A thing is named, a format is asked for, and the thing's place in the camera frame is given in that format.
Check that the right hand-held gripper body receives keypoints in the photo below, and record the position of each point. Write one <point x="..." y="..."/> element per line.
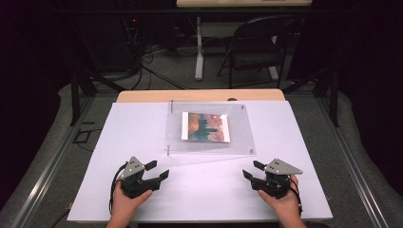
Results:
<point x="275" y="185"/>

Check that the light wooden table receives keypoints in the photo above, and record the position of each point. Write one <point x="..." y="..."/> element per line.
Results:
<point x="190" y="95"/>

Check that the clear acrylic photo frame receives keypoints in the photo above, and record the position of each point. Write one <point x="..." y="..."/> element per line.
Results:
<point x="240" y="133"/>

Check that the colourful landscape photo print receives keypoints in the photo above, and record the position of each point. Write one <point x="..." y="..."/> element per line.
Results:
<point x="206" y="127"/>

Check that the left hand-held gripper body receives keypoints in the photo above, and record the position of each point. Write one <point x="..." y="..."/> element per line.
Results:
<point x="134" y="185"/>

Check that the person's left hand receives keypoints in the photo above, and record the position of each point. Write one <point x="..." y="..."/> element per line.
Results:
<point x="125" y="207"/>

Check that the person's right hand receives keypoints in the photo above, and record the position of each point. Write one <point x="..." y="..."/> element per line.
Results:
<point x="286" y="205"/>

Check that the silver floor rail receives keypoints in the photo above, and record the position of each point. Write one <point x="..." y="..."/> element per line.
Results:
<point x="47" y="177"/>
<point x="351" y="167"/>

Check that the white-legged desk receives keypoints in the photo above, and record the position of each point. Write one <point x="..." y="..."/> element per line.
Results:
<point x="199" y="47"/>

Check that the white table board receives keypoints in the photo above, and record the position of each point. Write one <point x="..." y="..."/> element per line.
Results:
<point x="206" y="190"/>

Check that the black metal stand frame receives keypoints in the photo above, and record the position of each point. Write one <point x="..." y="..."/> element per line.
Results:
<point x="75" y="95"/>
<point x="333" y="95"/>

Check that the dark equipment with red light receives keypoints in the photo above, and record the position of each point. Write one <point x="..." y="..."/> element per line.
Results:
<point x="132" y="25"/>

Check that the black folding chair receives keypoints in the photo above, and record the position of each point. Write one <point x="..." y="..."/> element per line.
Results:
<point x="253" y="47"/>

